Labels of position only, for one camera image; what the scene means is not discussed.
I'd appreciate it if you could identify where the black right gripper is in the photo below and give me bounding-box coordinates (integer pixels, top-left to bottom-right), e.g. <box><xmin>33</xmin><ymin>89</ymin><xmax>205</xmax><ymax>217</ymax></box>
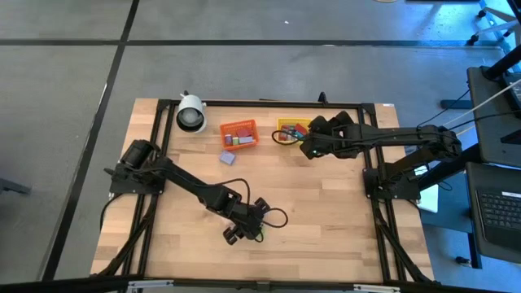
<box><xmin>300</xmin><ymin>110</ymin><xmax>364</xmax><ymax>160</ymax></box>

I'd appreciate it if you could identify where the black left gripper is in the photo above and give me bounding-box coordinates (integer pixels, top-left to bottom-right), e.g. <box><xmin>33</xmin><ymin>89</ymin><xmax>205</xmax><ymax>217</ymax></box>
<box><xmin>222</xmin><ymin>197</ymin><xmax>271</xmax><ymax>247</ymax></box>

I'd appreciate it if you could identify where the yellow slotted plastic basket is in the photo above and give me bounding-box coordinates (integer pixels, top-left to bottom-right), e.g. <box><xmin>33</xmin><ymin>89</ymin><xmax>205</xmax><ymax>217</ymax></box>
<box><xmin>276</xmin><ymin>117</ymin><xmax>313</xmax><ymax>146</ymax></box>

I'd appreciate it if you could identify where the orange slotted plastic basket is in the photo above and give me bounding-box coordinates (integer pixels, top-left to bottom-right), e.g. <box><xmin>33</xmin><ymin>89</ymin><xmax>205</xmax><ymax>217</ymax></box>
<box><xmin>220</xmin><ymin>119</ymin><xmax>261</xmax><ymax>151</ymax></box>

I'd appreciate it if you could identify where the white floor box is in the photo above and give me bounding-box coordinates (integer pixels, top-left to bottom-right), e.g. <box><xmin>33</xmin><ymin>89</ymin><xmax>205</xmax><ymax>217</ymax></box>
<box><xmin>408</xmin><ymin>161</ymin><xmax>440</xmax><ymax>213</ymax></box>

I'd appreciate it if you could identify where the white cylindrical spot lamp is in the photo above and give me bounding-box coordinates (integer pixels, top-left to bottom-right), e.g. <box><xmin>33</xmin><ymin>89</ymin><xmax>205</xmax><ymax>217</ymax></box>
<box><xmin>175</xmin><ymin>94</ymin><xmax>208</xmax><ymax>134</ymax></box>

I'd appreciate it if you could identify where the black side desk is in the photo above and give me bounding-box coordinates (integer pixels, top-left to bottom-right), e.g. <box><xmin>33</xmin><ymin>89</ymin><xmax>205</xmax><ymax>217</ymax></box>
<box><xmin>466</xmin><ymin>64</ymin><xmax>521</xmax><ymax>168</ymax></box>

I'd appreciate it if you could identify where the black laptop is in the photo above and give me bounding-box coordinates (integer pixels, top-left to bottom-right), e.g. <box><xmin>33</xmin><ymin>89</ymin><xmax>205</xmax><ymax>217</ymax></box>
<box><xmin>466</xmin><ymin>161</ymin><xmax>521</xmax><ymax>265</ymax></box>

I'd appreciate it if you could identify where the black desk pole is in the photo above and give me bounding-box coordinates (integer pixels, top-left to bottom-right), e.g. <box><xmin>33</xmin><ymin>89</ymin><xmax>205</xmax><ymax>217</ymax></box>
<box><xmin>482</xmin><ymin>42</ymin><xmax>521</xmax><ymax>81</ymax></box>

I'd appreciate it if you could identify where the black gantry crossbar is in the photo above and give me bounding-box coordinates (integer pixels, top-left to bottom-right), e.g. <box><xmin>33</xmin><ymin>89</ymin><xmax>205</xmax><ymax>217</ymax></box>
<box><xmin>0</xmin><ymin>273</ymin><xmax>521</xmax><ymax>293</ymax></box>

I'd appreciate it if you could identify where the grey chair base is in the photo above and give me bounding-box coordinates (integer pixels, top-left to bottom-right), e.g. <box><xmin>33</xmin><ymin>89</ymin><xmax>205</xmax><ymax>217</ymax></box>
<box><xmin>466</xmin><ymin>0</ymin><xmax>521</xmax><ymax>46</ymax></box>

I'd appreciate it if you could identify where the grey furniture foot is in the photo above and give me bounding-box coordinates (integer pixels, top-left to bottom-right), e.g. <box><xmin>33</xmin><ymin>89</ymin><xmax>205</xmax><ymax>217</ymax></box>
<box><xmin>0</xmin><ymin>177</ymin><xmax>32</xmax><ymax>196</ymax></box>

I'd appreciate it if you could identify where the black aluminium table frame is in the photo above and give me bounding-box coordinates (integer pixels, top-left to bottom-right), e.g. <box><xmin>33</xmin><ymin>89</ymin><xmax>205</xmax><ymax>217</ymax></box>
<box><xmin>92</xmin><ymin>98</ymin><xmax>435</xmax><ymax>286</ymax></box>

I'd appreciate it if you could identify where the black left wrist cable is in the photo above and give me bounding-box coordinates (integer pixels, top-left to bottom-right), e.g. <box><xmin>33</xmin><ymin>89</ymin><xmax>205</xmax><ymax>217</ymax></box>
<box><xmin>219</xmin><ymin>177</ymin><xmax>290</xmax><ymax>230</ymax></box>

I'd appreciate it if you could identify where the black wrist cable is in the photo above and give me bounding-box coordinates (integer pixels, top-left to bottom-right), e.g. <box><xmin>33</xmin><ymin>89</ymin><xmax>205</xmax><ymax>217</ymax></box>
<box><xmin>271</xmin><ymin>129</ymin><xmax>305</xmax><ymax>147</ymax></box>
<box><xmin>219</xmin><ymin>177</ymin><xmax>290</xmax><ymax>230</ymax></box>

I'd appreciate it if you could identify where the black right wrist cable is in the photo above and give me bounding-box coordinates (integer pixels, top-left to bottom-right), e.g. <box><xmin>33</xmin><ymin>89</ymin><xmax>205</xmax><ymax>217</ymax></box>
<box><xmin>271</xmin><ymin>129</ymin><xmax>305</xmax><ymax>147</ymax></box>

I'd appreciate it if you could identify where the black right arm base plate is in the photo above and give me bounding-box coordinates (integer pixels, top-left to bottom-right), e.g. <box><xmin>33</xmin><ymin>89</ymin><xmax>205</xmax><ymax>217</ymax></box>
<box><xmin>363</xmin><ymin>167</ymin><xmax>422</xmax><ymax>201</ymax></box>

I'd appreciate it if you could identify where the black power cable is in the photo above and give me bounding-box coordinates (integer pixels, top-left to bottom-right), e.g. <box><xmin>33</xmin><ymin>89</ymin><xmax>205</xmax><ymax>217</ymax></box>
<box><xmin>414</xmin><ymin>88</ymin><xmax>472</xmax><ymax>133</ymax></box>

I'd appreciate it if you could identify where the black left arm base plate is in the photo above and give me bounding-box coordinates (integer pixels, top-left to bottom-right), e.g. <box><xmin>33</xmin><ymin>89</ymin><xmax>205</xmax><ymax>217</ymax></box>
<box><xmin>108</xmin><ymin>162</ymin><xmax>169</xmax><ymax>195</ymax></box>

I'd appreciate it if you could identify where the white cable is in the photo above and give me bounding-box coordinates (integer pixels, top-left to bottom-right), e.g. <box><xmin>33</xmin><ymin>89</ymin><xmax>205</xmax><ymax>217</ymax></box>
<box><xmin>431</xmin><ymin>79</ymin><xmax>521</xmax><ymax>135</ymax></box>

